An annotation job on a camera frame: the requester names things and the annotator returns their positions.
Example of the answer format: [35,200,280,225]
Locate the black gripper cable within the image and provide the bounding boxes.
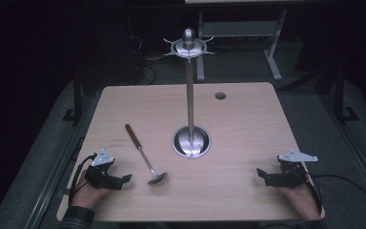
[68,153,98,206]
[304,173,366,215]

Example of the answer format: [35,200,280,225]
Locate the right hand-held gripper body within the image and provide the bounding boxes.
[264,148,319,188]

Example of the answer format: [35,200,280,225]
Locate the black floor cables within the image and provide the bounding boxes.
[127,32,166,86]

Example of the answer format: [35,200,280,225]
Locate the black metal stand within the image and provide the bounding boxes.
[333,67,360,124]

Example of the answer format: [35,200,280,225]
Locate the metal utensil stand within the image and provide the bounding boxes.
[163,27,216,160]

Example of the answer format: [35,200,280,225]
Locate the person's left hand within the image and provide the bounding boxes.
[71,170,110,211]

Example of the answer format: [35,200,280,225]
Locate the metal ladle with brown handle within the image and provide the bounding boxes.
[124,123,169,186]

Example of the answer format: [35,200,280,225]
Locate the person's right hand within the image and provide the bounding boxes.
[277,181,322,221]

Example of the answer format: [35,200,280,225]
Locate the table with white metal legs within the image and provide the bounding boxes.
[184,0,290,82]

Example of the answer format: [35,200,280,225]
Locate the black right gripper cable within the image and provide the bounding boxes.
[304,173,366,215]

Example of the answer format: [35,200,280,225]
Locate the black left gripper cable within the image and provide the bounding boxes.
[68,153,98,206]

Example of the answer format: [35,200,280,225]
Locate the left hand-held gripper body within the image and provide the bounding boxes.
[84,148,124,191]

